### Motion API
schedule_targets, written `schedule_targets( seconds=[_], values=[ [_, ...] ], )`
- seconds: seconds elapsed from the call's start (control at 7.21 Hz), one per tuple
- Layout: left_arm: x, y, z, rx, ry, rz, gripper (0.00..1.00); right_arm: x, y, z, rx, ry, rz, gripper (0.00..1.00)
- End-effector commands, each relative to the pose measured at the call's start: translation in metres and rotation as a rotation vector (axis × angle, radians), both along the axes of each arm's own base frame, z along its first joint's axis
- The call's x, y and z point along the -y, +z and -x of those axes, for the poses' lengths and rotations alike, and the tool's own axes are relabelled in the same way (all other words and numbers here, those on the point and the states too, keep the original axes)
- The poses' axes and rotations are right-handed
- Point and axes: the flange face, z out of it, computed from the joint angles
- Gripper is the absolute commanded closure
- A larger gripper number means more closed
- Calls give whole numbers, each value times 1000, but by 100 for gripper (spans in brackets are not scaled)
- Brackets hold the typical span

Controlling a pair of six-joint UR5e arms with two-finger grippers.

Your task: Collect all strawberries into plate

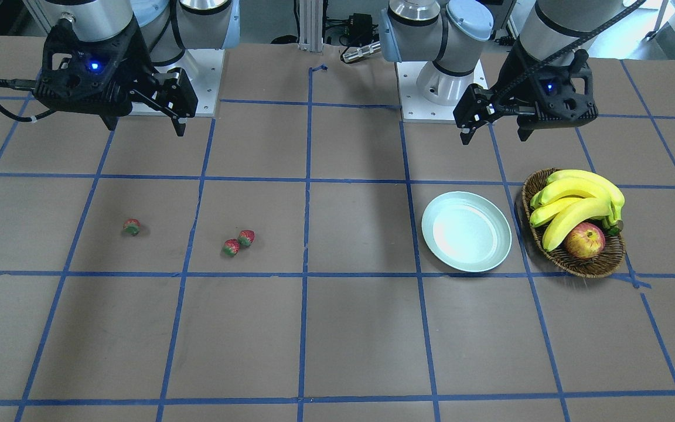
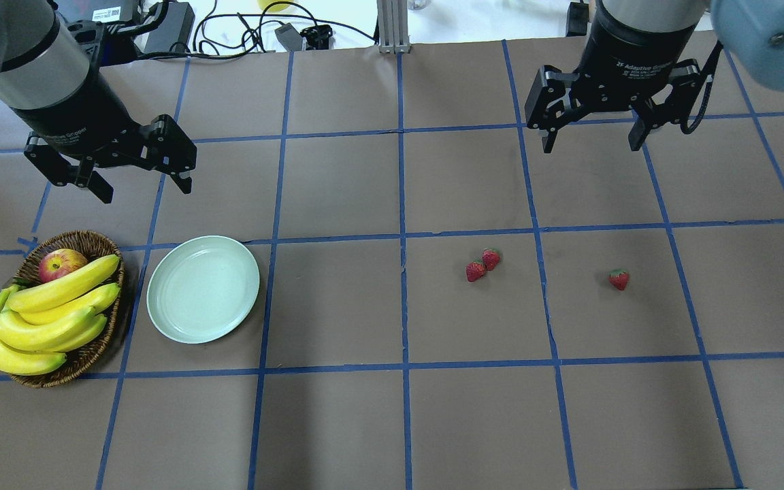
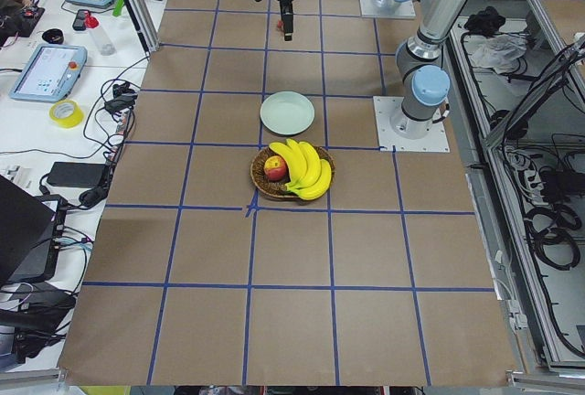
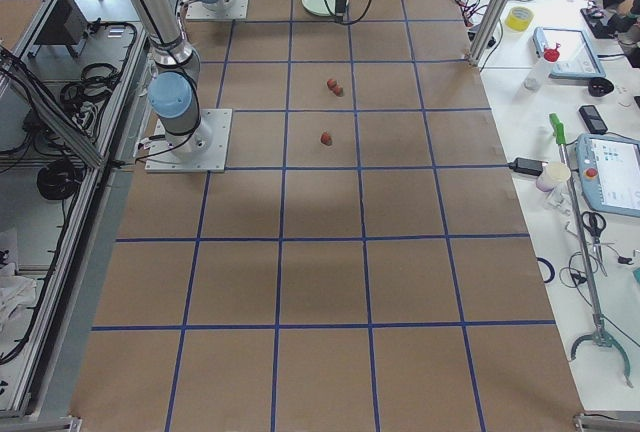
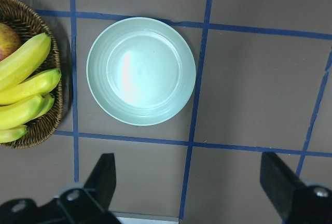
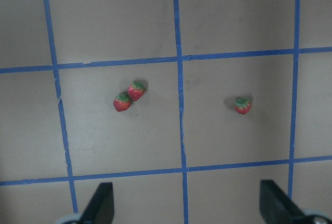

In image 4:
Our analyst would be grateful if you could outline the black handled scissors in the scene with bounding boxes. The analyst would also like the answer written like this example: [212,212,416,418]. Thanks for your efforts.
[581,211,607,276]

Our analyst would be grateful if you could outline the black phone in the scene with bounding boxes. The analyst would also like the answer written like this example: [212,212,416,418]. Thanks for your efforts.
[578,105,608,135]

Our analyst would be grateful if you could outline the far teach pendant tablet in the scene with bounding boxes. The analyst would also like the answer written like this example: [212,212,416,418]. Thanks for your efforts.
[532,27,606,80]

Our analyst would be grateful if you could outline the aluminium frame post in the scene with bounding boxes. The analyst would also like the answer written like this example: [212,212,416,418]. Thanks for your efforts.
[468,0,508,66]

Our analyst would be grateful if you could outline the clear bottle red cap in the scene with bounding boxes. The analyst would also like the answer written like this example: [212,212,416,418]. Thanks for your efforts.
[523,43,560,91]

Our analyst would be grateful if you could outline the near teach pendant tablet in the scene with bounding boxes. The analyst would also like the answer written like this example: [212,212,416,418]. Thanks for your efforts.
[575,134,639,217]

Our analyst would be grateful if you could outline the black power adapter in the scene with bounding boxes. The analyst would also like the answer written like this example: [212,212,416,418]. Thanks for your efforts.
[508,157,547,177]

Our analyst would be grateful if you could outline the yellow tape roll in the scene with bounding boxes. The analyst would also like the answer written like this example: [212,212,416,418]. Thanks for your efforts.
[505,6,534,32]

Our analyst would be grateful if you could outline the light green plate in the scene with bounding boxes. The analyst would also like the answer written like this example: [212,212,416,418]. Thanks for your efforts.
[301,0,335,17]

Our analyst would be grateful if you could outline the white paper cup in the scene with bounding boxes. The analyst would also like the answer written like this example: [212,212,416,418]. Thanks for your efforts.
[535,162,571,192]

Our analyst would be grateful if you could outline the long reacher grabber tool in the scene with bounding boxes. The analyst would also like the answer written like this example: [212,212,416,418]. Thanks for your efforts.
[548,112,635,388]

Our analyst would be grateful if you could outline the teach pendant tablet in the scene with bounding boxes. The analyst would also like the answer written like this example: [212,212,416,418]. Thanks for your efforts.
[532,27,606,80]
[575,134,639,217]

